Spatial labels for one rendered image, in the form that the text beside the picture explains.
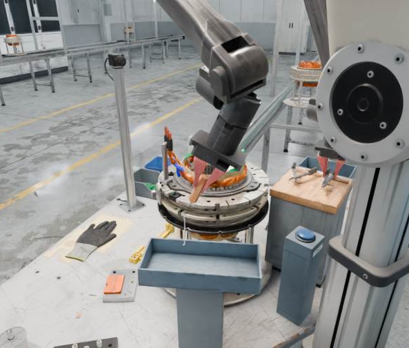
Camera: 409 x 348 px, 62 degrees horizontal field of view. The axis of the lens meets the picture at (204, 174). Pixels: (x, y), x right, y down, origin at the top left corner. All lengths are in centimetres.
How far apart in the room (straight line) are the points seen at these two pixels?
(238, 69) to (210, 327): 56
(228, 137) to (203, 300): 36
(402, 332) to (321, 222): 132
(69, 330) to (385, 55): 93
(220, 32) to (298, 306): 70
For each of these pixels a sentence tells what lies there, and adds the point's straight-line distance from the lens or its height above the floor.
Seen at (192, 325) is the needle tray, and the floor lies 90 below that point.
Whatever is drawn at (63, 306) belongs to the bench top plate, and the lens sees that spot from 110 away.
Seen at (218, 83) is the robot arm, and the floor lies 143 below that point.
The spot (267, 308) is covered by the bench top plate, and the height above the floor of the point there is 78.
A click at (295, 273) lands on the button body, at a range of 91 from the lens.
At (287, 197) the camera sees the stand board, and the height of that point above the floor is 105.
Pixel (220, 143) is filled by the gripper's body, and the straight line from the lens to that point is 59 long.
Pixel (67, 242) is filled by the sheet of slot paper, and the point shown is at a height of 78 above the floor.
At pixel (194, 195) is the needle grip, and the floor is 121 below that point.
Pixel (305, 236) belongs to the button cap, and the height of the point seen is 104.
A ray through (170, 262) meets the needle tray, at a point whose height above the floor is 103.
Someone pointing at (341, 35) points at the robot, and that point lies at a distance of 47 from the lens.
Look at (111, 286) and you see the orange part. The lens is 108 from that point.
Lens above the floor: 153
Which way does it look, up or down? 26 degrees down
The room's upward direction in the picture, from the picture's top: straight up
